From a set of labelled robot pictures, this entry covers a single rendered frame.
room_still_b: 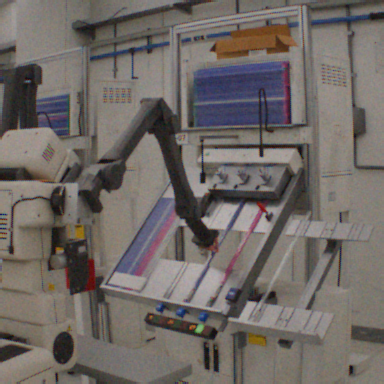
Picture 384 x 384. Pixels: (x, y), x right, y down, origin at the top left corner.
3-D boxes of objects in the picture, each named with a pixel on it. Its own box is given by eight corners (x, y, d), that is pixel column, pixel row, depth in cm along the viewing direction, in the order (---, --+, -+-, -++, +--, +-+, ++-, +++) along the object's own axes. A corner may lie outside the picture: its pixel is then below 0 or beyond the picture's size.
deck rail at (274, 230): (233, 323, 230) (226, 314, 226) (229, 322, 231) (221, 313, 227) (309, 177, 265) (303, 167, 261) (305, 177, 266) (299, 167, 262)
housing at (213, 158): (302, 186, 265) (288, 162, 256) (210, 183, 295) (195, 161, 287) (309, 172, 269) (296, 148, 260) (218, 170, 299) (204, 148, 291)
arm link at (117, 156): (142, 89, 212) (168, 88, 208) (153, 122, 221) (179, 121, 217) (78, 174, 182) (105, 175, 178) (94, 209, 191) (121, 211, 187)
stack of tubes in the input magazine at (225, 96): (287, 124, 257) (285, 59, 255) (192, 127, 289) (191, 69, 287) (304, 124, 267) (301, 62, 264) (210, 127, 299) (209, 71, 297)
